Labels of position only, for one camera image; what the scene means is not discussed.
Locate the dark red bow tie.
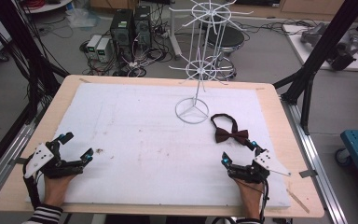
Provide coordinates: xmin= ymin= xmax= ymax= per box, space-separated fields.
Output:
xmin=210 ymin=113 xmax=250 ymax=147

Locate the black metal frame post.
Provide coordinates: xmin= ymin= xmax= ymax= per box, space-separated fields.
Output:
xmin=0 ymin=0 xmax=70 ymax=126
xmin=272 ymin=0 xmax=358 ymax=135

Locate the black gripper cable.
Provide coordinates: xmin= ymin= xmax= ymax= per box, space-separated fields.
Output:
xmin=22 ymin=166 xmax=42 ymax=210
xmin=258 ymin=179 xmax=270 ymax=224

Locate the person's left hand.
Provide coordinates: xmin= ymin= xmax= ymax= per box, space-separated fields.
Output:
xmin=42 ymin=173 xmax=77 ymax=208

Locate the white round table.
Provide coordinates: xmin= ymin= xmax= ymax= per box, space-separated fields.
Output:
xmin=21 ymin=0 xmax=73 ymax=15

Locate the tangle of floor cables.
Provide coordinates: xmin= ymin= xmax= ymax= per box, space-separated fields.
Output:
xmin=79 ymin=18 xmax=181 ymax=78

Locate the white floor platform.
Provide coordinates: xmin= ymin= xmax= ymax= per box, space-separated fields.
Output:
xmin=282 ymin=23 xmax=358 ymax=73

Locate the black round stool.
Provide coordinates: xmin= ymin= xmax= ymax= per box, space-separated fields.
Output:
xmin=205 ymin=25 xmax=246 ymax=79

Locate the thin wooden stick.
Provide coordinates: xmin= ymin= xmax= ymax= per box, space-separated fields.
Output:
xmin=285 ymin=189 xmax=310 ymax=215

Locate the grey machine with black parts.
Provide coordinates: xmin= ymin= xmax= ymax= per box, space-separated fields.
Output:
xmin=300 ymin=22 xmax=358 ymax=72

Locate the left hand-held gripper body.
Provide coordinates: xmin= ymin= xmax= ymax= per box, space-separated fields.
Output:
xmin=23 ymin=141 xmax=86 ymax=180

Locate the grey tape strip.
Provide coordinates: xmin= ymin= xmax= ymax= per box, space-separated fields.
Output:
xmin=298 ymin=169 xmax=319 ymax=179
xmin=7 ymin=157 xmax=30 ymax=166

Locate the person's right hand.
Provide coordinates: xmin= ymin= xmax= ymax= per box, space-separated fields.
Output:
xmin=232 ymin=178 xmax=265 ymax=220

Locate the aluminium rail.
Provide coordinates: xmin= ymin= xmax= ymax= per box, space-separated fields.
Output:
xmin=280 ymin=98 xmax=350 ymax=224
xmin=0 ymin=102 xmax=52 ymax=203

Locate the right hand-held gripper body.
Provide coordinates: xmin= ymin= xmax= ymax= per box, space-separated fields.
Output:
xmin=228 ymin=148 xmax=292 ymax=185

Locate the white wire display rack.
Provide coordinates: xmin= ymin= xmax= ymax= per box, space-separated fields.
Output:
xmin=168 ymin=0 xmax=255 ymax=125

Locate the white cloth mat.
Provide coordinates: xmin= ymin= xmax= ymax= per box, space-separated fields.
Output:
xmin=27 ymin=81 xmax=293 ymax=210

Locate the black computer tower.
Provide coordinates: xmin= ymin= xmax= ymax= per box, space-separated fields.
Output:
xmin=132 ymin=5 xmax=153 ymax=49
xmin=109 ymin=8 xmax=135 ymax=61

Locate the grey bench power supply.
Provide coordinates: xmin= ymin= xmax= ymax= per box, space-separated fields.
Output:
xmin=86 ymin=34 xmax=103 ymax=61
xmin=95 ymin=37 xmax=112 ymax=63

